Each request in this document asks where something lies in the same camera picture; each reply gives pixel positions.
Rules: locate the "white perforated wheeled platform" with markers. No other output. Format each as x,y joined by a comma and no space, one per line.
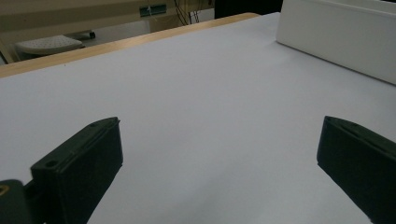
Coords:
49,44

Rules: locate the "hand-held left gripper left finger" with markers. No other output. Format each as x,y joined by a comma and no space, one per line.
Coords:
77,168

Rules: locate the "grey wheeled stand base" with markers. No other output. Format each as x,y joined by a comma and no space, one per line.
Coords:
84,34

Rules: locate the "green wall strip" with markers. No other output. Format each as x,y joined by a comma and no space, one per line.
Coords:
152,10

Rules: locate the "white rectangular storage box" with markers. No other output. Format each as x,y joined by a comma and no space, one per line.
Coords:
336,37

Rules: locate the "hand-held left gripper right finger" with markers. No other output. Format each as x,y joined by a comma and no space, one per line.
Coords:
358,168

